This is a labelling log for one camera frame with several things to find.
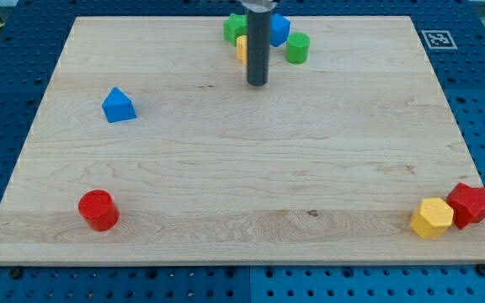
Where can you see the blue triangular prism block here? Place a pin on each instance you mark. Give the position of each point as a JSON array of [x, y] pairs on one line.
[[118, 107]]

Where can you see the yellow heart block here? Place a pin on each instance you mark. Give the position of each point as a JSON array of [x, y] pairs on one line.
[[241, 49]]

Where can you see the wooden board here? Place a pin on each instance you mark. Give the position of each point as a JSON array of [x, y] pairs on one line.
[[323, 165]]

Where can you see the green star block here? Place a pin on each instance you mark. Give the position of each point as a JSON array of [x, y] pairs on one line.
[[233, 27]]

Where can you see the yellow hexagon block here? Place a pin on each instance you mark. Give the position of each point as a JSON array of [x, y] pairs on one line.
[[432, 218]]

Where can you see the red star block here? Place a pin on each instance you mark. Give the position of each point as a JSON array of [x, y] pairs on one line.
[[468, 204]]

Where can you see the red cylinder block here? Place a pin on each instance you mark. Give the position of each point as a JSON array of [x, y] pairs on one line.
[[98, 209]]

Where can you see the blue cube block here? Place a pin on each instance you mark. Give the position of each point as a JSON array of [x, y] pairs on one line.
[[280, 29]]

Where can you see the white fiducial marker tag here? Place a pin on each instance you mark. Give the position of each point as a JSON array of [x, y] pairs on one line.
[[439, 39]]

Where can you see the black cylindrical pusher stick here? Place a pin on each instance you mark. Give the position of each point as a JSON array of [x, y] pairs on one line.
[[259, 14]]

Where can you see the green cylinder block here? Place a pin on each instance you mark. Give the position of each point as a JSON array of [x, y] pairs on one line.
[[297, 47]]

